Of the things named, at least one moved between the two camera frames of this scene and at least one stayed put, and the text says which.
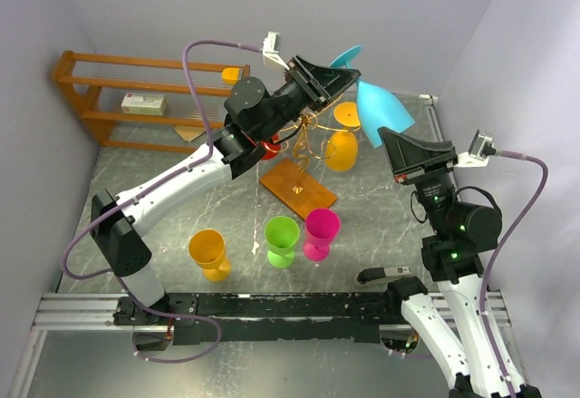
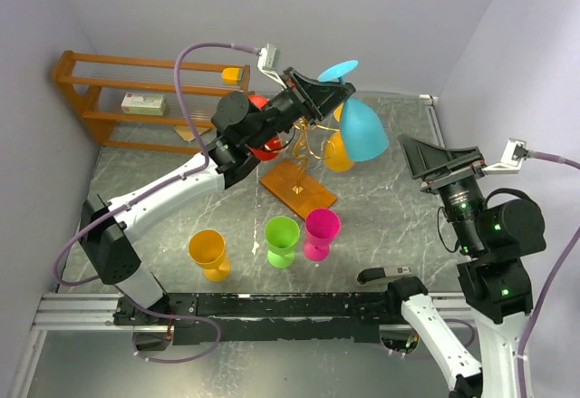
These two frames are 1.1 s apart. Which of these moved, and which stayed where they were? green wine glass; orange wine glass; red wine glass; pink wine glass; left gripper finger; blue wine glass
Moved: blue wine glass; left gripper finger
Stayed: orange wine glass; red wine glass; green wine glass; pink wine glass
